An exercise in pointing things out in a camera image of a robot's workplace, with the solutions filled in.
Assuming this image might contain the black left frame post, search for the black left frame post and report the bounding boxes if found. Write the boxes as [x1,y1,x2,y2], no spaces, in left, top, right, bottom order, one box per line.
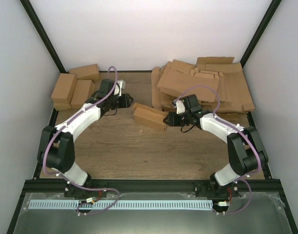
[19,0,67,73]

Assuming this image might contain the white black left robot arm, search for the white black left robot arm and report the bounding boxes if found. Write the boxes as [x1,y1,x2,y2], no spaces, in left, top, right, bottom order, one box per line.
[37,79,133,197]

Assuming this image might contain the stack of flat cardboard blanks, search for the stack of flat cardboard blanks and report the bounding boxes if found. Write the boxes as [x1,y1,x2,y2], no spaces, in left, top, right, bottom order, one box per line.
[151,57,255,114]

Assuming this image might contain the black frame post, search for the black frame post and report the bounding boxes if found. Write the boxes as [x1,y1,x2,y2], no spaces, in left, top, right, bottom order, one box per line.
[19,0,67,73]
[240,0,282,68]

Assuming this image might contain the brown cardboard box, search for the brown cardboard box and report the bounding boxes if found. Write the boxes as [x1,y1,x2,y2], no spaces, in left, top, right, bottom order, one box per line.
[131,103,168,132]

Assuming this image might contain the folded cardboard box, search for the folded cardboard box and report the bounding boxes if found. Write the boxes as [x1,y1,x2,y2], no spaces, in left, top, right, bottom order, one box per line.
[71,80,95,109]
[51,73,77,104]
[69,64,100,81]

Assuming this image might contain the folded cardboard box back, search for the folded cardboard box back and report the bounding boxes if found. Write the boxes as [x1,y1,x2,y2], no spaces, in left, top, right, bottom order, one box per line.
[69,64,100,81]

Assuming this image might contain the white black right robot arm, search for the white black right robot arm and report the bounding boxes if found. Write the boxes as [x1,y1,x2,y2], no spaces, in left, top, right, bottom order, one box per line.
[163,95,268,196]

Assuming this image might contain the folded cardboard box middle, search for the folded cardboard box middle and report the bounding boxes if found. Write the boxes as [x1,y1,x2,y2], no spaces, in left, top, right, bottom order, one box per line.
[71,80,95,109]

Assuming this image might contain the folded cardboard box left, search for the folded cardboard box left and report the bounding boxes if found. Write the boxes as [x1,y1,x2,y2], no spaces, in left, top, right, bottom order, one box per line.
[51,73,77,104]

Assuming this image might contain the black right frame post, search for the black right frame post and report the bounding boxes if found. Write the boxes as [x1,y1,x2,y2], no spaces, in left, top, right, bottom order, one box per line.
[240,0,282,68]

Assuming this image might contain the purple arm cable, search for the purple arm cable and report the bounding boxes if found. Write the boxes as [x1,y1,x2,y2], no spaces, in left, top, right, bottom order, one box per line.
[43,65,121,216]
[179,84,263,216]

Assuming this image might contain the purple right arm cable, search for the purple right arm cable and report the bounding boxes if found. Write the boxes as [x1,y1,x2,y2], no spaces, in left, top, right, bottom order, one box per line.
[179,84,263,216]

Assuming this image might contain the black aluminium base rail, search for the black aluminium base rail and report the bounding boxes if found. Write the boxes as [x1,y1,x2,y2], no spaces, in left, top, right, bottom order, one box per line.
[24,179,281,198]

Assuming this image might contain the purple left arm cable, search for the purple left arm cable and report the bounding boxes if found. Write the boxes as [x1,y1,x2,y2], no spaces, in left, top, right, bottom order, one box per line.
[43,65,121,216]

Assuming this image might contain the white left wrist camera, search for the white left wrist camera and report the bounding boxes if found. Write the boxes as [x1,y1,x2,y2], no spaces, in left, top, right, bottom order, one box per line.
[114,80,126,97]

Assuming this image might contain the light blue slotted cable duct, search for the light blue slotted cable duct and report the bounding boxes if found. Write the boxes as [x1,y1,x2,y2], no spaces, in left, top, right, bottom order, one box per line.
[28,199,213,211]

